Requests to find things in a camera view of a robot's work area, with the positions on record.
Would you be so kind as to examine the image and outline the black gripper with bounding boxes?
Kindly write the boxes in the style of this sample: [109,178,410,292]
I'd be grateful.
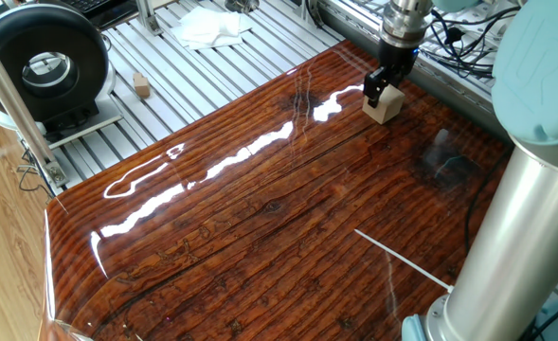
[362,38,421,109]

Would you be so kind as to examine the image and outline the white zip tie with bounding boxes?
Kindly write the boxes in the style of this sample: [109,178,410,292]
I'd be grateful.
[352,228,456,292]

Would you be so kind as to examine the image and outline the silver slanted frame post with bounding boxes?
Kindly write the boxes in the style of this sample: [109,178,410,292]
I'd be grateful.
[0,21,70,189]

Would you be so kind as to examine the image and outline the black round blower fan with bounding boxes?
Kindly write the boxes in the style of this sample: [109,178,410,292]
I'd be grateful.
[0,2,124,151]

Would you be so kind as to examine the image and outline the tangled black cable bundle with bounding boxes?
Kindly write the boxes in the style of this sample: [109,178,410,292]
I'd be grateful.
[420,7,521,80]

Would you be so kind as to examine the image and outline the black keyboard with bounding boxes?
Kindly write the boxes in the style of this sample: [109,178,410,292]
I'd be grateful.
[59,0,140,30]

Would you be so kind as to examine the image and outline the black cable silver connector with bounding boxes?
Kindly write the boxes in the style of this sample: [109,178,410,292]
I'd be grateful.
[462,149,514,257]

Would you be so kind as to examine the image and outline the thin black wires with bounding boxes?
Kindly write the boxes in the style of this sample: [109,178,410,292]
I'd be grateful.
[15,146,57,200]

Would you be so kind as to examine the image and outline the pale wooden cube block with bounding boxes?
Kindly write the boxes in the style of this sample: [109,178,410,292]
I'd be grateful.
[362,83,406,125]

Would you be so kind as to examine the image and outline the small brown wooden block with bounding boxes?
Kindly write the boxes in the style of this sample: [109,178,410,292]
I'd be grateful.
[132,71,152,99]

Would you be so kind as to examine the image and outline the white crumpled tissue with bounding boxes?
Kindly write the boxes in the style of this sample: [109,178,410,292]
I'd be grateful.
[170,5,254,51]

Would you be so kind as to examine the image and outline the short aluminium upright bracket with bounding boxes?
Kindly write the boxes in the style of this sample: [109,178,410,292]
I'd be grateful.
[134,0,165,38]

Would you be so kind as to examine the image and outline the glossy wood grain mat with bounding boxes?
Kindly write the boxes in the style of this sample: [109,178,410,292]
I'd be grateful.
[39,40,514,341]

